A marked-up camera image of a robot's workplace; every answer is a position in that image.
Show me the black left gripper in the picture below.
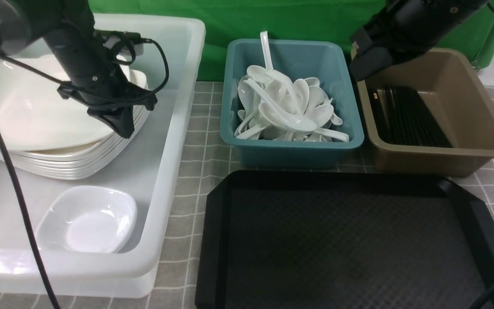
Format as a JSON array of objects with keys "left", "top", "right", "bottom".
[{"left": 43, "top": 28, "right": 158, "bottom": 139}]

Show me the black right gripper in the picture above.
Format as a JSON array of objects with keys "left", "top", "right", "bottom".
[{"left": 349, "top": 11, "right": 428, "bottom": 82}]

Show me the large white rice plate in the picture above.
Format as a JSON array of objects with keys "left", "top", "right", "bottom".
[{"left": 0, "top": 54, "right": 149, "bottom": 151}]

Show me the small white bowl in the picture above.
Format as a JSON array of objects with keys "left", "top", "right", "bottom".
[{"left": 35, "top": 185, "right": 138, "bottom": 254}]

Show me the white ceramic soup spoon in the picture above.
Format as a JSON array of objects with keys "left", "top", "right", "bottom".
[{"left": 244, "top": 78, "right": 318, "bottom": 134}]

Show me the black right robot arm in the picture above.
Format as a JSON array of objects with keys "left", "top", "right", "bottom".
[{"left": 349, "top": 0, "right": 489, "bottom": 82}]

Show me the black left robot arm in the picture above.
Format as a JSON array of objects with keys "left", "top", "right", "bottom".
[{"left": 0, "top": 0, "right": 170, "bottom": 139}]

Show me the top stacked white plate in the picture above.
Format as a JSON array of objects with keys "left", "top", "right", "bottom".
[{"left": 9, "top": 139, "right": 130, "bottom": 162}]

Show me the teal plastic bin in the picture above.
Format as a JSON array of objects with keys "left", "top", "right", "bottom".
[{"left": 220, "top": 39, "right": 364, "bottom": 170}]

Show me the pile of black chopsticks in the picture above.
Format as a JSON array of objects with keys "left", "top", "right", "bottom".
[{"left": 368, "top": 85, "right": 453, "bottom": 148}]

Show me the brown plastic bin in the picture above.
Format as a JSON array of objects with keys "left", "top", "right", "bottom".
[{"left": 357, "top": 48, "right": 494, "bottom": 177}]

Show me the stack of white plates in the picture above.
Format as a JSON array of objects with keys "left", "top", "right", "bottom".
[{"left": 9, "top": 107, "right": 149, "bottom": 180}]

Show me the green backdrop cloth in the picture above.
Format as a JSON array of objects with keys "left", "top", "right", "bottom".
[{"left": 89, "top": 0, "right": 494, "bottom": 82}]

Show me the upright white spoon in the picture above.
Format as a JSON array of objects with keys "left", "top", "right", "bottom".
[{"left": 259, "top": 31, "right": 273, "bottom": 70}]

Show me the pile of white spoons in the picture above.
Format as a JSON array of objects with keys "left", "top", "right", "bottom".
[{"left": 233, "top": 65, "right": 350, "bottom": 142}]

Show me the black serving tray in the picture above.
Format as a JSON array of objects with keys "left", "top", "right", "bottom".
[{"left": 195, "top": 170, "right": 494, "bottom": 309}]

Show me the grey checked tablecloth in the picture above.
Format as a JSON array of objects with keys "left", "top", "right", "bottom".
[{"left": 0, "top": 82, "right": 494, "bottom": 309}]

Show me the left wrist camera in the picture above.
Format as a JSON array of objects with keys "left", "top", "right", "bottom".
[{"left": 98, "top": 30, "right": 148, "bottom": 56}]

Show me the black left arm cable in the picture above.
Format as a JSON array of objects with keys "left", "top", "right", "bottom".
[{"left": 0, "top": 38, "right": 170, "bottom": 309}]

